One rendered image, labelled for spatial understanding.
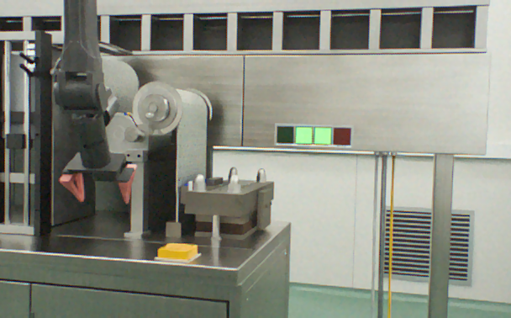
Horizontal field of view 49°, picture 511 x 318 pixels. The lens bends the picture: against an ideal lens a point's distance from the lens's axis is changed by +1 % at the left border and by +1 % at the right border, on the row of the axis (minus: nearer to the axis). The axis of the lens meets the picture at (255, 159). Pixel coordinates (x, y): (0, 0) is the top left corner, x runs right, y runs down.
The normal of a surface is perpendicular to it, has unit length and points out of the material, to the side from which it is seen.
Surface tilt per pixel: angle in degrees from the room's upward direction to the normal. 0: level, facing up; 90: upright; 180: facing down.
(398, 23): 90
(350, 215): 90
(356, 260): 90
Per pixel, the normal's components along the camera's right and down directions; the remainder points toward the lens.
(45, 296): -0.24, 0.04
